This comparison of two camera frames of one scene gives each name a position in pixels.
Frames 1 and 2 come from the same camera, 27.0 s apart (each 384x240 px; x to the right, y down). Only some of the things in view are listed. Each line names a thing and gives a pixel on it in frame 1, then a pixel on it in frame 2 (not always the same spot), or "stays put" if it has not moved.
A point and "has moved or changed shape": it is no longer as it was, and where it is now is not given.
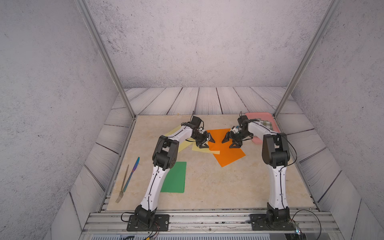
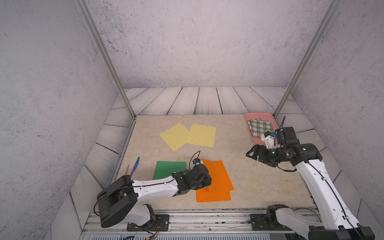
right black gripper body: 238,137 → 271,156
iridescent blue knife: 130,174 stays put
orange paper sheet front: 227,155 → 204,195
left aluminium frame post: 90,22 stays put
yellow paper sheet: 196,148 has moved or changed shape
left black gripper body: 201,138 → 205,182
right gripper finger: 226,137 → 254,152
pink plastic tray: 266,116 stays put
